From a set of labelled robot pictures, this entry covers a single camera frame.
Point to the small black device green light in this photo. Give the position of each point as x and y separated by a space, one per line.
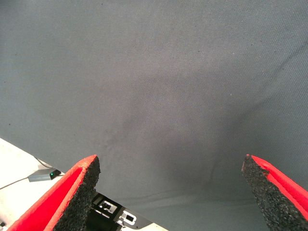
41 176

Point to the dark grey table cloth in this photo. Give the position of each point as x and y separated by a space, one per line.
154 72

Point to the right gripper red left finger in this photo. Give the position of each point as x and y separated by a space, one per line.
48 211

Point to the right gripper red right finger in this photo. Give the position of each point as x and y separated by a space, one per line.
284 204

